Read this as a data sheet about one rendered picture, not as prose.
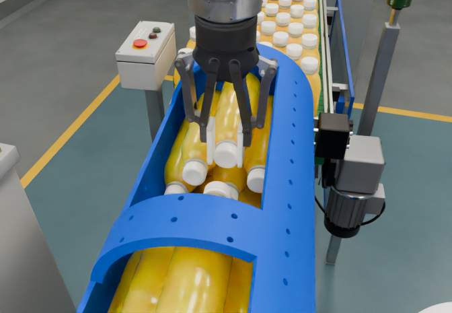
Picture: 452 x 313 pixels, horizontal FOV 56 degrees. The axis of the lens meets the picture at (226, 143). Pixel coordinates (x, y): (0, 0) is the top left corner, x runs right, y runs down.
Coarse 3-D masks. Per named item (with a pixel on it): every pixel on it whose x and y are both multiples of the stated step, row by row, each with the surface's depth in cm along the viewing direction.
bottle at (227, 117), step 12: (228, 84) 76; (252, 84) 76; (228, 96) 72; (252, 96) 73; (216, 108) 73; (228, 108) 69; (252, 108) 71; (216, 120) 68; (228, 120) 67; (216, 132) 67; (228, 132) 66; (252, 132) 68; (216, 144) 66
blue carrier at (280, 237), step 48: (288, 96) 70; (288, 144) 61; (144, 192) 70; (192, 192) 84; (288, 192) 54; (144, 240) 46; (192, 240) 44; (240, 240) 45; (288, 240) 49; (96, 288) 54; (288, 288) 44
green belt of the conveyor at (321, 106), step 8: (320, 24) 165; (320, 32) 159; (320, 40) 154; (320, 48) 149; (320, 56) 145; (320, 64) 140; (320, 72) 136; (320, 96) 125; (320, 104) 122; (320, 160) 108
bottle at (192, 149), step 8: (200, 96) 82; (216, 96) 80; (200, 104) 79; (216, 104) 78; (192, 128) 73; (192, 136) 71; (184, 144) 72; (192, 144) 70; (200, 144) 70; (184, 152) 71; (192, 152) 70; (200, 152) 70; (184, 160) 71; (192, 160) 69; (200, 160) 69; (208, 168) 70
